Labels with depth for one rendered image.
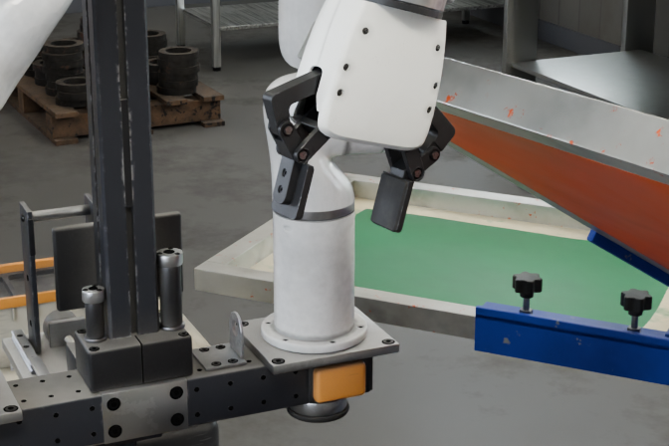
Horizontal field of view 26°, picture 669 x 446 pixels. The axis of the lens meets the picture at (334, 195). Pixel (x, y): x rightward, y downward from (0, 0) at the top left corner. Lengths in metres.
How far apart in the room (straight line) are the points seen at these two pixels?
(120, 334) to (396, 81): 0.69
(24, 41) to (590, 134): 0.59
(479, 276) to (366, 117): 1.42
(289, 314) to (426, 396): 2.53
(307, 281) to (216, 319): 3.08
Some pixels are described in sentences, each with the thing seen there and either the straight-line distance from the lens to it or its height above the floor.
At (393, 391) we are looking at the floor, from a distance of 4.22.
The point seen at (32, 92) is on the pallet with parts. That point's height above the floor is 0.15.
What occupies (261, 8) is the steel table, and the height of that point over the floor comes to 0.24.
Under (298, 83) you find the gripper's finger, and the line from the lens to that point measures 1.00.
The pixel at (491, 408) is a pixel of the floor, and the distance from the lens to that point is 4.14.
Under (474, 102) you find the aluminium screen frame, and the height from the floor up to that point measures 1.53.
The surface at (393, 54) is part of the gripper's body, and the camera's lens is 1.02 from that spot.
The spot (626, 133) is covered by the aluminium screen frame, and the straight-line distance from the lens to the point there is 1.05.
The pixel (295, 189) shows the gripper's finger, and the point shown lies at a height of 1.51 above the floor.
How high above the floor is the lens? 1.82
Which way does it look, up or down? 18 degrees down
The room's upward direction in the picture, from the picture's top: straight up
